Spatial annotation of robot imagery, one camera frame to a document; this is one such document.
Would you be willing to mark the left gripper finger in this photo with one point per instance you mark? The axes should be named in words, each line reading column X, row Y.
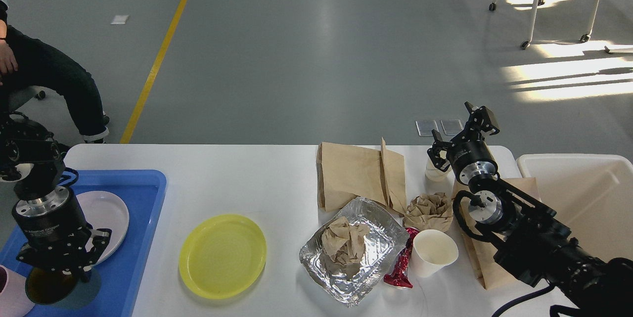
column 36, row 257
column 90, row 247

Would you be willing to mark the small white cup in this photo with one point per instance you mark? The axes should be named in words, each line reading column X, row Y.
column 434, row 174

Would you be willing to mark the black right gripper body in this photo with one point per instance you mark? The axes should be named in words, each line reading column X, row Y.
column 470, row 159

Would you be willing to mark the person's hand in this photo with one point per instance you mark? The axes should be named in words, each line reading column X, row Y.
column 8, row 62

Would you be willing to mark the aluminium foil tray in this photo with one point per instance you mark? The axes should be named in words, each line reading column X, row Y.
column 385, row 239

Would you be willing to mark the red snack wrapper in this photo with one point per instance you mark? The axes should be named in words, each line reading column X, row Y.
column 398, row 277

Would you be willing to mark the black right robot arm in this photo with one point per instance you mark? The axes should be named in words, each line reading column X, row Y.
column 531, row 243

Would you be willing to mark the white plastic bin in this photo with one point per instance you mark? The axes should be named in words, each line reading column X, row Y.
column 591, row 193

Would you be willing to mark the white paper cup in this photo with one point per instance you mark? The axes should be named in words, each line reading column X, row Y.
column 432, row 251

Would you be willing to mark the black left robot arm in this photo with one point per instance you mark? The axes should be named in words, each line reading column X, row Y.
column 31, row 159

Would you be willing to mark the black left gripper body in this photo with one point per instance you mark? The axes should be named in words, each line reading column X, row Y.
column 53, row 221

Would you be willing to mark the seated person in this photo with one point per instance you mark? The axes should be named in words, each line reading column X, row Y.
column 43, row 65

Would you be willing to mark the flat brown paper bag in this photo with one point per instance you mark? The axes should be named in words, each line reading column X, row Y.
column 345, row 172

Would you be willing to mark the crumpled brown paper in tray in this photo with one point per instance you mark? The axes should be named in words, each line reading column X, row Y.
column 344, row 242

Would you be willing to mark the pink plate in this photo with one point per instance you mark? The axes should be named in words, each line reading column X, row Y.
column 104, row 209

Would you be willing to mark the blue plastic tray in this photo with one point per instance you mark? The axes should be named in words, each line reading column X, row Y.
column 143, row 192

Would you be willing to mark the yellow plastic plate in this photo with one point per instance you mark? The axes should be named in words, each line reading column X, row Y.
column 222, row 257

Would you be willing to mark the pink cup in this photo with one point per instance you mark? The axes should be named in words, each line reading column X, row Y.
column 14, row 301

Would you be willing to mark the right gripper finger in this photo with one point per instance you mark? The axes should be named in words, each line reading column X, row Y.
column 481, row 124
column 434, row 152

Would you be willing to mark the brown paper bag under arm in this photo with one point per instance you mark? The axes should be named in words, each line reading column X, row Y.
column 481, row 255

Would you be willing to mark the crumpled brown paper ball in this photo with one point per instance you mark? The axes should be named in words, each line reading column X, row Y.
column 429, row 211

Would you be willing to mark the teal mug yellow inside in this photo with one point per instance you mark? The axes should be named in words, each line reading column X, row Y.
column 61, row 290

